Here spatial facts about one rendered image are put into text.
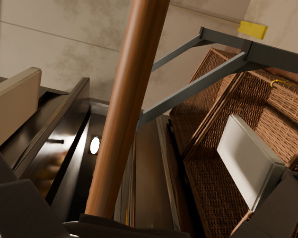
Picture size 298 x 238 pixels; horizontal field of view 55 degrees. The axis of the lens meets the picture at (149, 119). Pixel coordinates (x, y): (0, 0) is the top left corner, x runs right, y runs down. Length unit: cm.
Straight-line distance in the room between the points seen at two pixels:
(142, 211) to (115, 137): 75
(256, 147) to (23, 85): 13
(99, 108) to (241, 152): 170
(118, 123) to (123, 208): 14
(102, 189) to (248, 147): 17
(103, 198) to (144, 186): 82
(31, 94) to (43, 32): 345
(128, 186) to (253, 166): 27
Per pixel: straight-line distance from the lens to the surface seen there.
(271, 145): 119
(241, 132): 18
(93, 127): 190
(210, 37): 113
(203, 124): 132
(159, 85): 358
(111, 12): 346
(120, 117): 26
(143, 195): 107
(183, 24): 348
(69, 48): 359
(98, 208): 31
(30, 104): 19
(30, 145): 94
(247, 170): 17
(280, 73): 130
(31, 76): 18
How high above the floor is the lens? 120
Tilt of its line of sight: 7 degrees down
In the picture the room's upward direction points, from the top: 77 degrees counter-clockwise
